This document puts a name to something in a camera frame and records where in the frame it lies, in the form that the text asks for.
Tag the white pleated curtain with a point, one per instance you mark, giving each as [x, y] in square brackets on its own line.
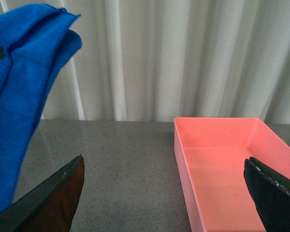
[154, 60]

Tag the blue microfiber cloth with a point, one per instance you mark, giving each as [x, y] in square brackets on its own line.
[35, 43]

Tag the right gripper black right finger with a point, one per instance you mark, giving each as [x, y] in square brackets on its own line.
[270, 192]

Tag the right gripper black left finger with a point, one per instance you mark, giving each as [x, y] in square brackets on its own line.
[51, 205]

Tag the pink plastic bin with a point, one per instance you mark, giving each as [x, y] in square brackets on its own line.
[210, 155]

